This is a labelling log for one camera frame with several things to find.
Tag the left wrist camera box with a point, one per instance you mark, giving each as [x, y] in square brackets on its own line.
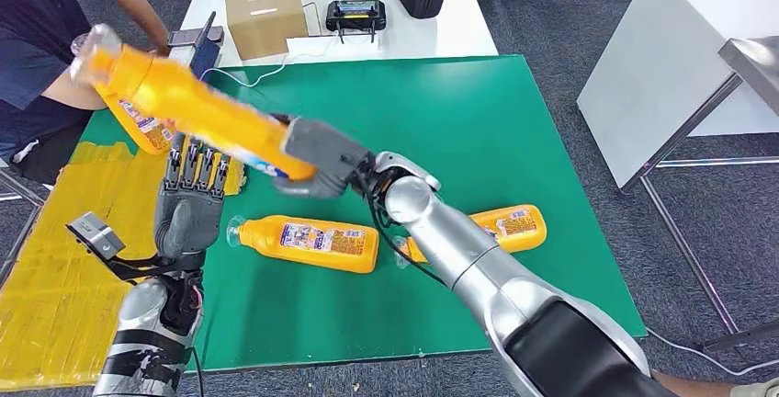
[97, 236]

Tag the person's left forearm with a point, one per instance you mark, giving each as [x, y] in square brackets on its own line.
[146, 20]

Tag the black controller with screen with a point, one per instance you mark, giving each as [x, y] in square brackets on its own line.
[356, 15]

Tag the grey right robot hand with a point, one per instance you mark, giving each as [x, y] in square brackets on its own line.
[328, 150]

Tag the person's left hand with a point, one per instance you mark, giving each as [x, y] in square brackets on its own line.
[161, 49]

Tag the grey metal chair frame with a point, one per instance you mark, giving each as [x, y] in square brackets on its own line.
[42, 198]

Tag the large white table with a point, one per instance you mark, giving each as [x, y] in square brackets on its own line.
[657, 65]

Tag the person's right forearm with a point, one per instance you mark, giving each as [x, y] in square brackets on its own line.
[73, 93]

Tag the stainless steel table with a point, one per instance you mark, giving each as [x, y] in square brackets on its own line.
[754, 62]

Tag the person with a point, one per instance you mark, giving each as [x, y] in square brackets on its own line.
[36, 47]

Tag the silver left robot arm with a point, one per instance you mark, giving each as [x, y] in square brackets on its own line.
[146, 333]

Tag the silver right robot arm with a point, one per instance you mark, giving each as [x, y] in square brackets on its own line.
[487, 278]

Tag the person's leg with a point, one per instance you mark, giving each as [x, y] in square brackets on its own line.
[754, 389]

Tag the green table mat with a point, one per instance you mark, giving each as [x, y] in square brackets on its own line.
[426, 114]

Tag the yellow taped cardboard sheet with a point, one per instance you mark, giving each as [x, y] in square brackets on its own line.
[61, 297]

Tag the grey smartphone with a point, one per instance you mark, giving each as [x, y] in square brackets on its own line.
[182, 37]

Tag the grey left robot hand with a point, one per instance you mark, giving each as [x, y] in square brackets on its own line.
[188, 224]

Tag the orange bottle with clear cap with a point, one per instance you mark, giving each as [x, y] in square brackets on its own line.
[182, 102]
[143, 127]
[261, 242]
[529, 239]

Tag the brown cardboard box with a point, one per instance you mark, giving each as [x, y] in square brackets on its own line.
[261, 23]

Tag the tablet in navy folio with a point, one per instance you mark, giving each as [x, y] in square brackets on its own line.
[207, 53]

